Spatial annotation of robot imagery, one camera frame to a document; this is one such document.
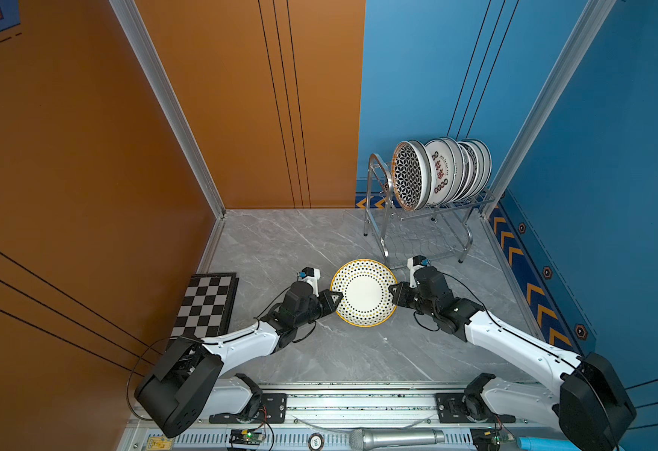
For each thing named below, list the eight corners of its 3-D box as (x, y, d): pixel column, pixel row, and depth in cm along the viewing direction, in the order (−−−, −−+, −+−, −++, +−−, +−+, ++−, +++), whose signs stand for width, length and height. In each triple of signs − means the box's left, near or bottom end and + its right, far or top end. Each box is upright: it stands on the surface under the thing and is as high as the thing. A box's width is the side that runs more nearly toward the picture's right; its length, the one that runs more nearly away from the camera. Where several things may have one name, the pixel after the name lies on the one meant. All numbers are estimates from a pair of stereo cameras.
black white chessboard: (175, 336, 88) (169, 331, 85) (197, 279, 102) (192, 272, 98) (226, 336, 88) (221, 331, 85) (241, 279, 102) (237, 272, 98)
